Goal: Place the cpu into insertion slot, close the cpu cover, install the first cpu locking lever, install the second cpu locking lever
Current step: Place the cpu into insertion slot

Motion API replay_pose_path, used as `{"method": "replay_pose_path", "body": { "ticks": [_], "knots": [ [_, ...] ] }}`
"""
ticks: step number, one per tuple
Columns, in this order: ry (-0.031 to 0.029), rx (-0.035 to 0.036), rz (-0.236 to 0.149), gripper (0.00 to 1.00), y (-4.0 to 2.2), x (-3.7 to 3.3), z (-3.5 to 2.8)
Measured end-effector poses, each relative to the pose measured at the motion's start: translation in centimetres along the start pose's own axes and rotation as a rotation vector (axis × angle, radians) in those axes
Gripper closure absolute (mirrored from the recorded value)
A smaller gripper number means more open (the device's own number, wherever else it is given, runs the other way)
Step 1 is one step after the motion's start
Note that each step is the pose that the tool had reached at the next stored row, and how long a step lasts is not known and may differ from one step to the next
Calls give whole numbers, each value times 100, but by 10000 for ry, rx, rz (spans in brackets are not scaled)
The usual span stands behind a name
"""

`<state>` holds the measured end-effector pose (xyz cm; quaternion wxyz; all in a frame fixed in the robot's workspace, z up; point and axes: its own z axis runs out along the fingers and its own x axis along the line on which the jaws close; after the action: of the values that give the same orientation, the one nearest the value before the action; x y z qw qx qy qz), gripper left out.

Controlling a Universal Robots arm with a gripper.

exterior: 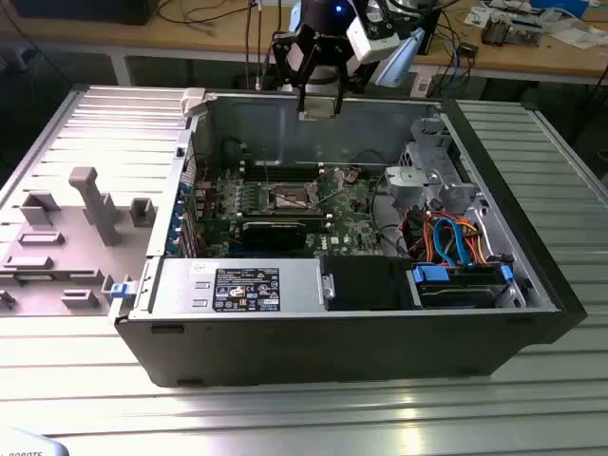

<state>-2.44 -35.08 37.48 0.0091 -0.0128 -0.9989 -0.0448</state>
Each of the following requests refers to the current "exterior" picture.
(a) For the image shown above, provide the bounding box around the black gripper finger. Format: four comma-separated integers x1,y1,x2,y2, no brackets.
271,28,313,114
334,46,368,117

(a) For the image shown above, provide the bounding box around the silver CPU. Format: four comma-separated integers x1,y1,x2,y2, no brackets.
303,96,338,123

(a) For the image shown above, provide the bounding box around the metal socket cover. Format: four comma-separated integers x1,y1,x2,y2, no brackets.
307,166,346,204

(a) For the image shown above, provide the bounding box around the black RAM slot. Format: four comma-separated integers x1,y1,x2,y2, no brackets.
242,170,327,184
237,218,333,231
235,210,332,220
241,161,326,173

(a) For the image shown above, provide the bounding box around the CPU socket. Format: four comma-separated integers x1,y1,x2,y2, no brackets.
266,181,318,213

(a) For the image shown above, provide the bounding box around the white label sticker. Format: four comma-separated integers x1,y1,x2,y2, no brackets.
409,66,431,97

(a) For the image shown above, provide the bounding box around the tall black box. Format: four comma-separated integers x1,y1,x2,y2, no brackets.
421,8,444,56

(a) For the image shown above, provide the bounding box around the beige case corner clip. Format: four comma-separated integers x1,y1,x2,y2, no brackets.
181,87,206,117

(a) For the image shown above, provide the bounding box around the black case fan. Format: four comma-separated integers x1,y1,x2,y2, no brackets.
221,137,251,165

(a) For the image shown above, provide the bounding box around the silver drive cage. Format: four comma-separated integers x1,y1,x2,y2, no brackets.
383,116,479,210

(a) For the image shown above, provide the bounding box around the small white paper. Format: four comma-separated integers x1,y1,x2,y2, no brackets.
464,6,491,28

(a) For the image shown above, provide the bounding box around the wooden workbench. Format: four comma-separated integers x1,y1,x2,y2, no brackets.
0,0,608,89

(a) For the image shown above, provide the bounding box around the green motherboard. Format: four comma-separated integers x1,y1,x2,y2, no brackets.
192,163,389,260

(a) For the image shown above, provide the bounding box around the metal heat sink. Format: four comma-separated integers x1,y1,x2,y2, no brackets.
481,11,512,47

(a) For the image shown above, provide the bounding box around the black graphics card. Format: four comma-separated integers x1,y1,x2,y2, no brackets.
240,218,309,251

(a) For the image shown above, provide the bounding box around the green circuit board device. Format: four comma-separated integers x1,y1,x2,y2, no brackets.
509,16,545,48

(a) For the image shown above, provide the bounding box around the black plastic shroud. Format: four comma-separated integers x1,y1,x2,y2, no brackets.
327,256,412,313

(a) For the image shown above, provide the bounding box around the blue disk carrier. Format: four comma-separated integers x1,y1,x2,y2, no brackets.
411,264,515,310

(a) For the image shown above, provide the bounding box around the black computer box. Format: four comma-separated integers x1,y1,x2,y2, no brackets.
9,0,158,28

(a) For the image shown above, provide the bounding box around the blue cardboard box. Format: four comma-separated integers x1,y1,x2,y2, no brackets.
529,0,591,15

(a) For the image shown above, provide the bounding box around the white paper sheet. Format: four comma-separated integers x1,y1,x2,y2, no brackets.
550,26,605,49

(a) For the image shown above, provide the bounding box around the hard disk drive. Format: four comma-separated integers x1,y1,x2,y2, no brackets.
420,282,505,309

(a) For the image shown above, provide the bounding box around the silver power supply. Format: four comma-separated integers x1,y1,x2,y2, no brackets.
128,258,329,318

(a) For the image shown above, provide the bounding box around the black PC case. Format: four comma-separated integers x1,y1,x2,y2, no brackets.
112,87,588,390

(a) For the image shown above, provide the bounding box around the blue case latch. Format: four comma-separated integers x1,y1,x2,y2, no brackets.
109,280,137,301

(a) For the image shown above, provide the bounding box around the grey parts rack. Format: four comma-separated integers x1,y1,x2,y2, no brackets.
0,165,161,317

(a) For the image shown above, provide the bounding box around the pale blue teach pendant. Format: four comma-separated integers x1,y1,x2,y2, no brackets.
0,426,71,456

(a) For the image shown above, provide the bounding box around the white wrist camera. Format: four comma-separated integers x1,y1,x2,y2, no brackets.
345,17,401,64

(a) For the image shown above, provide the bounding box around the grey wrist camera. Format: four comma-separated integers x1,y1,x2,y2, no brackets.
364,0,398,40

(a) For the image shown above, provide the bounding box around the orange wire bundle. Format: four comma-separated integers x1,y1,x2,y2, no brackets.
403,211,493,266

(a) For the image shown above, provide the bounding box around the blue flat wire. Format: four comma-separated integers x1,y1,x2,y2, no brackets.
431,216,472,270

